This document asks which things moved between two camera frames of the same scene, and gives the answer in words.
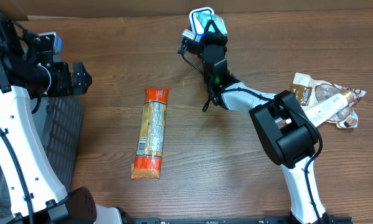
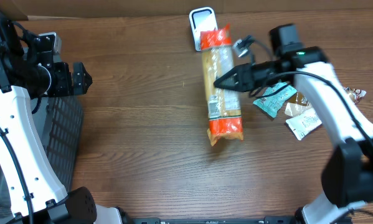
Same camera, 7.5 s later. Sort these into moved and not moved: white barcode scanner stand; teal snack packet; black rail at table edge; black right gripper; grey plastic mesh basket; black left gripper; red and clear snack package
Moved: teal snack packet; black right gripper; red and clear snack package
Not moved: black rail at table edge; white barcode scanner stand; black left gripper; grey plastic mesh basket
